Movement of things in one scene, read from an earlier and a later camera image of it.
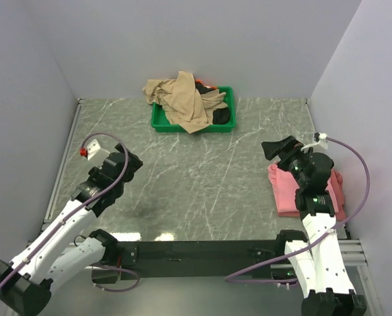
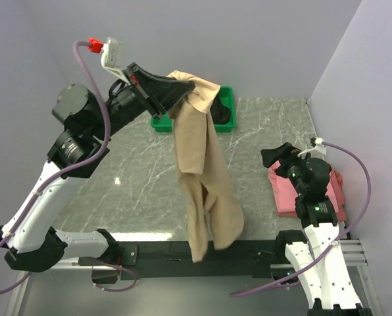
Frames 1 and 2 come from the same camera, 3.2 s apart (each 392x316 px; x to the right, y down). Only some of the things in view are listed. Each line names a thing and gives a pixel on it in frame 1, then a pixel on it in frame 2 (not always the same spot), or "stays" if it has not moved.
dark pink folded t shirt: (337, 180) stays
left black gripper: (134, 164) → (164, 93)
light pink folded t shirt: (285, 187) stays
